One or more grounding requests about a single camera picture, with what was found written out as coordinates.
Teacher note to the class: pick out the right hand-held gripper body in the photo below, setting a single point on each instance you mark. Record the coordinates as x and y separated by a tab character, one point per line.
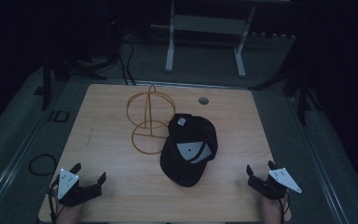
276	185

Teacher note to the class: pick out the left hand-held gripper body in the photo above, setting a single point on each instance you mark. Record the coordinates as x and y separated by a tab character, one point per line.
69	189

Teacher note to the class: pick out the black baseball cap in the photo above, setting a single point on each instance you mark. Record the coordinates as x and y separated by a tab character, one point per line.
189	149

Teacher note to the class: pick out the person's left hand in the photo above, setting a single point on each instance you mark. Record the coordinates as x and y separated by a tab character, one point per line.
68	214

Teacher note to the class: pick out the person's right hand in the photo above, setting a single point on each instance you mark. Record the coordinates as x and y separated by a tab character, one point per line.
271	211

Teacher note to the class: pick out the black tripod stand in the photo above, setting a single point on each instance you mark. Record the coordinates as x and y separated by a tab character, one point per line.
56	71
295	84

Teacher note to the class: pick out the grey table grommet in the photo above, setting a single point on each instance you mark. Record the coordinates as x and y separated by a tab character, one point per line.
203	100

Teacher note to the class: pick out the white metal table frame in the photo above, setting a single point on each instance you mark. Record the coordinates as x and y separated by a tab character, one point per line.
207	28

